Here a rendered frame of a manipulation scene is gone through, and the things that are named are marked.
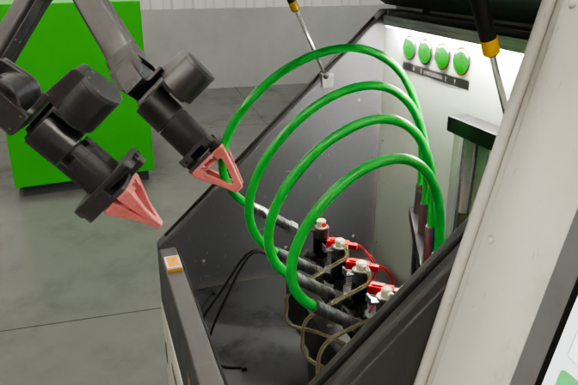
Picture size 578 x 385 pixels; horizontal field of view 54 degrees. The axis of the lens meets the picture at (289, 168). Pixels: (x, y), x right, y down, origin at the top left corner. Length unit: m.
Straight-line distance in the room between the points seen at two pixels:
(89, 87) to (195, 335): 0.49
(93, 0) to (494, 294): 0.85
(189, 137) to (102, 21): 0.30
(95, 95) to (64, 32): 3.37
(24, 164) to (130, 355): 2.05
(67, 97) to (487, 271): 0.53
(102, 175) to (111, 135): 3.48
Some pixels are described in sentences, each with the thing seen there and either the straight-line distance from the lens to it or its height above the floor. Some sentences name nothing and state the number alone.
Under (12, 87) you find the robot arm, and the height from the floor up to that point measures 1.41.
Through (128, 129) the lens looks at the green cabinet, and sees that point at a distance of 4.25.
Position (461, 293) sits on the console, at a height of 1.19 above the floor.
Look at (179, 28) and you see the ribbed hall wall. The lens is 7.35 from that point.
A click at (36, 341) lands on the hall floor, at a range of 2.80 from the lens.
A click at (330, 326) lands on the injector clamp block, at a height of 0.98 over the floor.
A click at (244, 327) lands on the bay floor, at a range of 1.24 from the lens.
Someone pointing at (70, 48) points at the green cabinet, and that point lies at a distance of 4.11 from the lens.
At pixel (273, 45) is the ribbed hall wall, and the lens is 7.56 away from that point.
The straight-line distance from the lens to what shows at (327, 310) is 0.79.
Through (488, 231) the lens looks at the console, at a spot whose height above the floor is 1.27.
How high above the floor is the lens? 1.55
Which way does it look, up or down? 20 degrees down
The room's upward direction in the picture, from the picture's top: straight up
